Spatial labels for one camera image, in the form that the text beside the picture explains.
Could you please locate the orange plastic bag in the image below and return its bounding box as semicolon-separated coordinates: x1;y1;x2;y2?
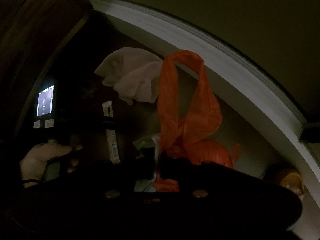
152;49;242;192

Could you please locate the person's left hand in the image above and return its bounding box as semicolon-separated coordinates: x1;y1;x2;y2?
20;141;82;189

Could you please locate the crumpled white tissue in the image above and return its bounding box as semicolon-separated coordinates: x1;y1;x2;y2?
94;47;163;105

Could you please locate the grey white snack wrapper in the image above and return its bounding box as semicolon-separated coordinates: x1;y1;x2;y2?
133;134;160;192

